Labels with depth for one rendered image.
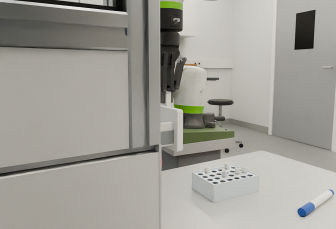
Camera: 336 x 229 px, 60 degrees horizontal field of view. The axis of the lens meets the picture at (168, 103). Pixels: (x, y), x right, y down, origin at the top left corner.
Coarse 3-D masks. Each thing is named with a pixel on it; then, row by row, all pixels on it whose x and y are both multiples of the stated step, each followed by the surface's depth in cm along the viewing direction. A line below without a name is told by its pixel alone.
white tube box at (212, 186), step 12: (216, 168) 69; (240, 168) 69; (192, 180) 66; (204, 180) 62; (216, 180) 62; (228, 180) 63; (240, 180) 62; (252, 180) 64; (204, 192) 62; (216, 192) 60; (228, 192) 61; (240, 192) 63
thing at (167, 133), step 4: (160, 124) 74; (164, 124) 74; (168, 124) 75; (172, 124) 75; (160, 128) 74; (164, 128) 74; (168, 128) 75; (172, 128) 76; (160, 132) 74; (164, 132) 74; (168, 132) 75; (172, 132) 75; (160, 136) 74; (164, 136) 74; (168, 136) 75; (172, 136) 76; (160, 140) 74; (164, 140) 74; (168, 140) 75; (172, 140) 76; (164, 144) 74; (168, 144) 75; (172, 144) 76
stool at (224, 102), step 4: (208, 100) 381; (212, 100) 375; (216, 100) 375; (220, 100) 375; (224, 100) 375; (228, 100) 375; (212, 104) 372; (216, 104) 368; (220, 104) 367; (224, 104) 367; (228, 104) 369; (220, 108) 380; (220, 112) 381; (220, 124) 383; (240, 144) 382
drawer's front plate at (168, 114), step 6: (162, 108) 80; (168, 108) 77; (174, 108) 76; (162, 114) 80; (168, 114) 77; (174, 114) 75; (180, 114) 74; (162, 120) 80; (168, 120) 78; (174, 120) 75; (180, 120) 74; (174, 126) 75; (180, 126) 74; (174, 132) 75; (180, 132) 75; (174, 138) 75; (180, 138) 75; (174, 144) 76; (180, 144) 75; (174, 150) 76; (180, 150) 76
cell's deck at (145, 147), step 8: (104, 152) 31; (112, 152) 32; (120, 152) 32; (128, 152) 33; (48, 160) 28; (56, 160) 29; (64, 160) 29; (72, 160) 30; (80, 160) 30; (0, 168) 26; (8, 168) 27; (16, 168) 27; (24, 168) 27
